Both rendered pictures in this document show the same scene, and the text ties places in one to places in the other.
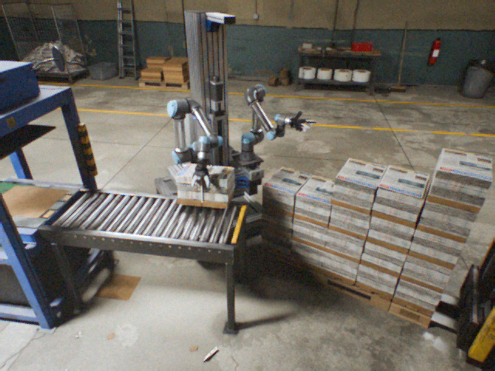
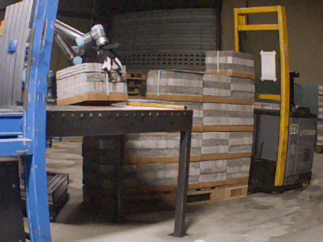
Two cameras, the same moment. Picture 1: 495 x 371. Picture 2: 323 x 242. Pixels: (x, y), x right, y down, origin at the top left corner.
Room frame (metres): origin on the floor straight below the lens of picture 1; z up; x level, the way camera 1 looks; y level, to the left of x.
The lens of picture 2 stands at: (0.37, 2.90, 0.89)
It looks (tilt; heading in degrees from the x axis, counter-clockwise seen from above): 3 degrees down; 297
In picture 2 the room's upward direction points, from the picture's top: 3 degrees clockwise
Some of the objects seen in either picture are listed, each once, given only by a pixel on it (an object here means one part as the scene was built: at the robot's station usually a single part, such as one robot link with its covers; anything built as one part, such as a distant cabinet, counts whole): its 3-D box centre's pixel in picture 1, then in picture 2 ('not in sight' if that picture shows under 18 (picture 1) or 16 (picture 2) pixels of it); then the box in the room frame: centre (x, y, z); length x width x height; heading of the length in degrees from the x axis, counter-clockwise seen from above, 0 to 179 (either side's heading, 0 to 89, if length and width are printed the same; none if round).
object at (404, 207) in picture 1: (401, 195); (203, 88); (2.06, -1.07, 0.95); 0.38 x 0.29 x 0.23; 150
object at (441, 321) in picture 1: (386, 300); (216, 194); (1.89, -1.11, 0.05); 1.05 x 0.10 x 0.04; 61
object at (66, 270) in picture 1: (68, 277); not in sight; (1.82, 1.35, 0.34); 0.06 x 0.06 x 0.68; 82
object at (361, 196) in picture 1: (359, 185); (174, 86); (2.20, -0.81, 0.95); 0.38 x 0.29 x 0.23; 150
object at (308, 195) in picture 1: (332, 234); (156, 154); (2.27, -0.69, 0.42); 1.17 x 0.39 x 0.83; 61
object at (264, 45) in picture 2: not in sight; (263, 60); (1.69, -1.72, 1.27); 0.57 x 0.01 x 0.65; 151
